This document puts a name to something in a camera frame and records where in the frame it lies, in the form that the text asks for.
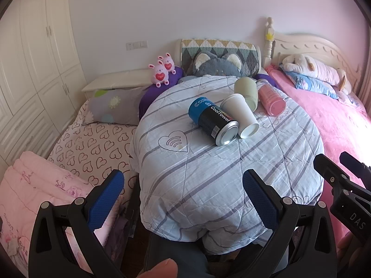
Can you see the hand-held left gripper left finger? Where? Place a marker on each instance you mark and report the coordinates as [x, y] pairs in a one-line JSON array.
[[105, 201]]

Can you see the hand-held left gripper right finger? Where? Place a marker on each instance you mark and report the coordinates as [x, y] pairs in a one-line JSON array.
[[260, 201]]

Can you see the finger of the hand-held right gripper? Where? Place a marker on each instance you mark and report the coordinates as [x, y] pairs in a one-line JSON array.
[[355, 162], [330, 169]]

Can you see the white paper cup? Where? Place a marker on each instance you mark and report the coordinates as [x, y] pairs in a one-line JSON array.
[[237, 111]]

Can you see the pink cup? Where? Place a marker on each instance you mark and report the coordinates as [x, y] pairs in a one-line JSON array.
[[271, 101]]

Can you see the green cup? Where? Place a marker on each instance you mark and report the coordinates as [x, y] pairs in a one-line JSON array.
[[246, 91]]

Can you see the person's right hand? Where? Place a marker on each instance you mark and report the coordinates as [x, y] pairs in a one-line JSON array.
[[346, 244]]

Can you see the person's left hand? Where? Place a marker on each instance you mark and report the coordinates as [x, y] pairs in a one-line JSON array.
[[158, 270]]

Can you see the purple cloth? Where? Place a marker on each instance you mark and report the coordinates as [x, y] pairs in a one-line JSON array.
[[116, 234]]

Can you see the pink fleece blanket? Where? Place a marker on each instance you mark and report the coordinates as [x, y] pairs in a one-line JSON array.
[[333, 127]]

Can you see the heart print bed sheet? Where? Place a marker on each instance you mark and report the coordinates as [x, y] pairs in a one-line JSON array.
[[95, 147]]

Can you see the striped light blue quilt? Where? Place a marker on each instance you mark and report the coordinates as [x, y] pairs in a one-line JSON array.
[[203, 176]]

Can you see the folded pink quilt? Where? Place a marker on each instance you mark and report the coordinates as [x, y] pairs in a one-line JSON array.
[[34, 188]]

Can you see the blue cartoon pillow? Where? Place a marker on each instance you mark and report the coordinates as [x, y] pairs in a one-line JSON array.
[[314, 86]]

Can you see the grey flower pillow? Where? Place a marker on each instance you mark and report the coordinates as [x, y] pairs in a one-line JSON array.
[[118, 105]]

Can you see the blue and black can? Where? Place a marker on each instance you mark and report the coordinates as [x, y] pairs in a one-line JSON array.
[[207, 115]]

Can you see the white plush dog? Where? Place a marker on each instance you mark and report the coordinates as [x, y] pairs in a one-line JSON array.
[[314, 66]]

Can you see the purple pillow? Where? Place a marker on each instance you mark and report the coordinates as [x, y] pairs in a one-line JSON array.
[[268, 78], [150, 97]]

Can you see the white bedside shelf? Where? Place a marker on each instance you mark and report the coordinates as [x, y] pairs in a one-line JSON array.
[[116, 79]]

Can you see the cream bed headboard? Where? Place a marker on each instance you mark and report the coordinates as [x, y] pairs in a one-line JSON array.
[[304, 43]]

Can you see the triangle pattern headboard cover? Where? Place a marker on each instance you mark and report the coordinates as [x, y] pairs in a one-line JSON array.
[[249, 58]]

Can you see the grey cat cushion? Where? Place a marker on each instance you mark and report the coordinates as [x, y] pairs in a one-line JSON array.
[[214, 66]]

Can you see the yellow star sticker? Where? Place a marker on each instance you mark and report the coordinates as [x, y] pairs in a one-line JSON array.
[[270, 35]]

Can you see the white wardrobe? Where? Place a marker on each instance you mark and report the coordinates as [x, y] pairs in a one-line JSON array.
[[34, 63]]

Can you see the white wall socket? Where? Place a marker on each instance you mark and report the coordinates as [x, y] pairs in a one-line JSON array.
[[130, 45]]

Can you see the white wall switch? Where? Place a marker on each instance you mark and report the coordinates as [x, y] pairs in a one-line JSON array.
[[143, 44]]

